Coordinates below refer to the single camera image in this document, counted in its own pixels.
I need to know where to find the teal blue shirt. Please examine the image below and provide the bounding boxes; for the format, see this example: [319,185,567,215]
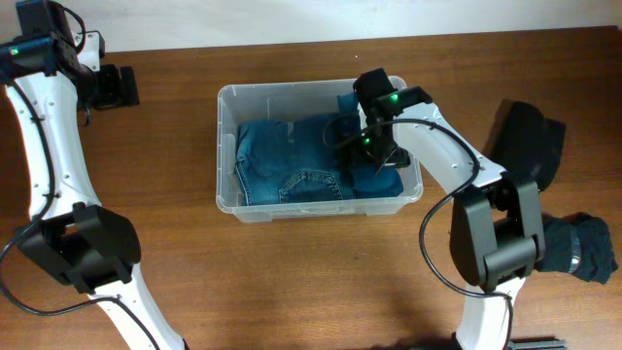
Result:
[332,92,403,199]

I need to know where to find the dark blue jeans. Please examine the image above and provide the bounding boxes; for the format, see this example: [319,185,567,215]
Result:
[235,114,356,206]

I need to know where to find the black garment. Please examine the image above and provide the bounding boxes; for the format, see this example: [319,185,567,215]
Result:
[483,99,567,192]

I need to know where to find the dark navy garment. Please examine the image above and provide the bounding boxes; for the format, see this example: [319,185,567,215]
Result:
[536,213,619,285]

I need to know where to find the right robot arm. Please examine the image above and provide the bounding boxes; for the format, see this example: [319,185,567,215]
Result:
[338,68,545,349]

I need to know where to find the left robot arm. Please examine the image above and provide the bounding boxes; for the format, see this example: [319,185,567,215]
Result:
[1,1,186,349]

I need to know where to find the clear plastic storage bin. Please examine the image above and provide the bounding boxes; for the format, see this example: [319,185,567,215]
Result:
[216,79,424,224]

